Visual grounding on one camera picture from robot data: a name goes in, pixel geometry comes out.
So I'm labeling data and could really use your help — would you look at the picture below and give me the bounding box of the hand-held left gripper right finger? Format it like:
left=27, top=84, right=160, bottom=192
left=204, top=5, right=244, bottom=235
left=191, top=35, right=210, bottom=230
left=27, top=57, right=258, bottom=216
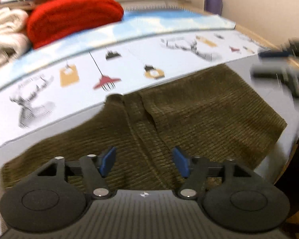
left=172, top=147, right=255, bottom=201

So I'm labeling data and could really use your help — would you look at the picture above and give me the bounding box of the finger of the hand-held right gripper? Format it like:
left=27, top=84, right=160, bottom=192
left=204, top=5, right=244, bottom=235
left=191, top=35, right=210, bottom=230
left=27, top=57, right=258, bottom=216
left=250, top=64, right=288, bottom=79
left=259, top=50, right=294, bottom=59

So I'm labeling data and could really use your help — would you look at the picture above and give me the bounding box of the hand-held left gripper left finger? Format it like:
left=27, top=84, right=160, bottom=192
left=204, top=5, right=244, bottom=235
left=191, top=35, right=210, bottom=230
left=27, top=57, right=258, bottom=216
left=36, top=146, right=117, bottom=200

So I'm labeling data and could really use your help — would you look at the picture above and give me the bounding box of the olive green knit sweater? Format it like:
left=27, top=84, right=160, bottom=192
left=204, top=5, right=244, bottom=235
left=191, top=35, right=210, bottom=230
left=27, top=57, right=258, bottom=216
left=1, top=63, right=288, bottom=192

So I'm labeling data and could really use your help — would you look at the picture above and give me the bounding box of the purple box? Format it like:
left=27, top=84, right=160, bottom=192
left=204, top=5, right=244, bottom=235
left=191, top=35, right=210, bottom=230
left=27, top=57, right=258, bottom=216
left=205, top=0, right=223, bottom=16

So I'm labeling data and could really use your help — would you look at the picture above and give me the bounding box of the red knitted blanket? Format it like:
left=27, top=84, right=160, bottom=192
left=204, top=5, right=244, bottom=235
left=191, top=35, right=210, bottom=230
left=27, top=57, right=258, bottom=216
left=27, top=0, right=124, bottom=50

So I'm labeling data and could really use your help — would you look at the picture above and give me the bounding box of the cream folded blanket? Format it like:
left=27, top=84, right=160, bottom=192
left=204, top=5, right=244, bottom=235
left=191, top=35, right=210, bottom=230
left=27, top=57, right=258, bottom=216
left=0, top=7, right=32, bottom=66

